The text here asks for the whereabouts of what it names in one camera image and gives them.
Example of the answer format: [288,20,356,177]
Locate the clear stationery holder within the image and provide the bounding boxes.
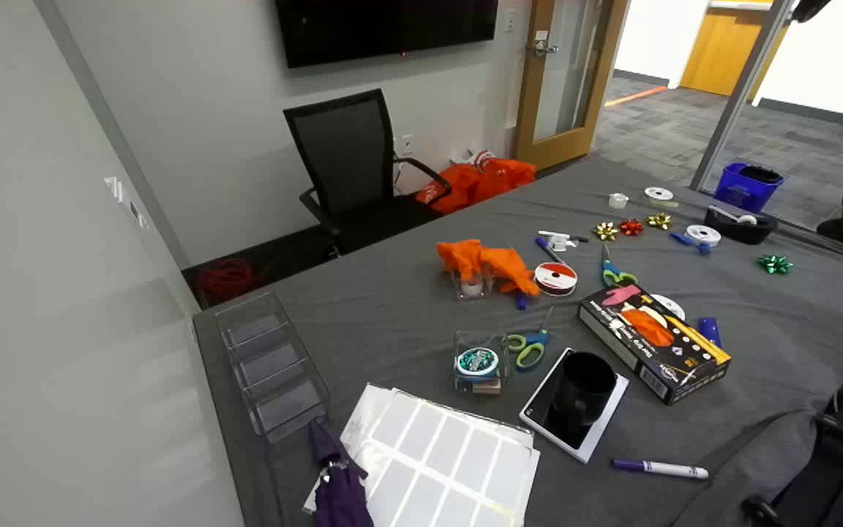
[453,268,498,301]

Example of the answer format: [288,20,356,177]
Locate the clear acrylic card holder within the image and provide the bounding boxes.
[216,295,335,445]

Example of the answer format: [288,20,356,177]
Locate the purple glove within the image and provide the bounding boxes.
[302,417,378,527]

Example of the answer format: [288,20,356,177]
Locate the grey table cloth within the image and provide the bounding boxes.
[191,149,843,527]

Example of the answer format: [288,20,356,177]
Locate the orange fabric bag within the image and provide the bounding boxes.
[414,155,541,219]

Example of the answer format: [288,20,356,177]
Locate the black mesh office chair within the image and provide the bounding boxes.
[280,86,453,262]

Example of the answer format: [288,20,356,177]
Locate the red and white tape roll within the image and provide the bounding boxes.
[534,259,583,300]

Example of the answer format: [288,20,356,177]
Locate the white and blue clip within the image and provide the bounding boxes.
[534,227,583,262]

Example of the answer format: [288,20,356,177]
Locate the wooden door with glass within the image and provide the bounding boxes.
[512,0,633,177]

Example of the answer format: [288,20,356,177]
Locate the white label sheets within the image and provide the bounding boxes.
[337,380,545,527]

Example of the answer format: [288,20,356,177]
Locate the black tablet on white box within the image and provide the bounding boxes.
[516,342,633,467]

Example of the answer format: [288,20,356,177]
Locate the black stationery set box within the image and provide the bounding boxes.
[573,281,736,407]

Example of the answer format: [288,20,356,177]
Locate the blue binder clip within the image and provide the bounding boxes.
[693,314,730,352]

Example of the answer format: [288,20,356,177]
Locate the purple and white marker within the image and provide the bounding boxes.
[608,455,714,483]

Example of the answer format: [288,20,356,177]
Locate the black tray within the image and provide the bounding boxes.
[702,200,781,250]

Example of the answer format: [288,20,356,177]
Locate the blue storage bin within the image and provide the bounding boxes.
[712,159,788,218]

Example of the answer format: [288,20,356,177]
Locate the green gift bow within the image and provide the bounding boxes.
[755,253,797,278]

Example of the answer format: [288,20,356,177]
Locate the grey metal pole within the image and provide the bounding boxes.
[687,0,797,193]

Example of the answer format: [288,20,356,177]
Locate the yellow door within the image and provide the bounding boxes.
[677,3,779,99]

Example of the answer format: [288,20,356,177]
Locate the black and red chair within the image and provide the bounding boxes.
[741,404,843,527]

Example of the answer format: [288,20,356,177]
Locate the green handled scissors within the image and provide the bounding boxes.
[503,325,553,376]

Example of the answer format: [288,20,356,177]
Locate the teal handled scissors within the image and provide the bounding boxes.
[598,253,640,294]

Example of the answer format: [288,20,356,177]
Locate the red cable coil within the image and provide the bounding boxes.
[194,259,260,307]

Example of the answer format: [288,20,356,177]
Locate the black wall monitor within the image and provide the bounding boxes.
[272,0,501,71]

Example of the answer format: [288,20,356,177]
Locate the white wall outlet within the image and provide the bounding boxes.
[102,174,150,232]

